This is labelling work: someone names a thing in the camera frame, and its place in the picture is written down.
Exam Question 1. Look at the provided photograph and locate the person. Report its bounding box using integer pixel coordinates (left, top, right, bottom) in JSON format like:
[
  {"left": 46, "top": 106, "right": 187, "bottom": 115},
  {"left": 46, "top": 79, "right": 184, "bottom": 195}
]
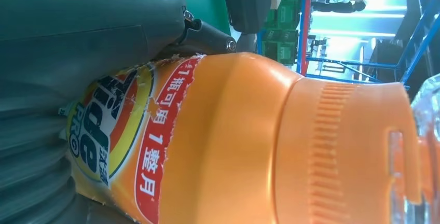
[{"left": 310, "top": 0, "right": 367, "bottom": 14}]

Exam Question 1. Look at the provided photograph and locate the red metal bar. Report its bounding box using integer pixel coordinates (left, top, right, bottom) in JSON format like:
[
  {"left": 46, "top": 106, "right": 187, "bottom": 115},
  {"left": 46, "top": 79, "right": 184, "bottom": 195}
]
[{"left": 300, "top": 0, "right": 315, "bottom": 76}]

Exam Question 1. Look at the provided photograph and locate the green plastic crate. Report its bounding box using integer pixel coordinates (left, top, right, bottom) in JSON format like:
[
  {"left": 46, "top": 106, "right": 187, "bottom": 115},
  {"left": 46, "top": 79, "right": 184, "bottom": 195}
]
[{"left": 263, "top": 0, "right": 300, "bottom": 66}]

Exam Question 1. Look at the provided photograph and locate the black carrying case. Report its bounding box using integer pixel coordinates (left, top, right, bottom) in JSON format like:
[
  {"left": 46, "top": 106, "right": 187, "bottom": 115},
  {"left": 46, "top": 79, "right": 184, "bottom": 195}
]
[{"left": 223, "top": 0, "right": 274, "bottom": 35}]

